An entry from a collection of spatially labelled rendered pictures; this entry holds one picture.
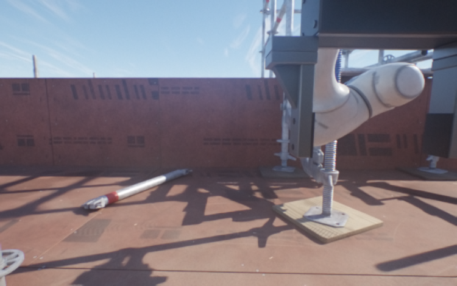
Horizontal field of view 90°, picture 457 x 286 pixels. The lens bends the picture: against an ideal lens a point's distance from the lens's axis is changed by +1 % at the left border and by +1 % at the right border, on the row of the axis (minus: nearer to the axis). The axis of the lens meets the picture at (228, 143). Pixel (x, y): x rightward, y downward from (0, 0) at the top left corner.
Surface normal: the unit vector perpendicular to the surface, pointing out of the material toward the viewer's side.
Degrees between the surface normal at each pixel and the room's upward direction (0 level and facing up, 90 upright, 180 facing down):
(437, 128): 90
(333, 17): 90
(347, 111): 106
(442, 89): 90
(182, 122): 90
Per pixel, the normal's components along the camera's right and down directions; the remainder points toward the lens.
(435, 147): -1.00, 0.00
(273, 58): 0.02, 0.13
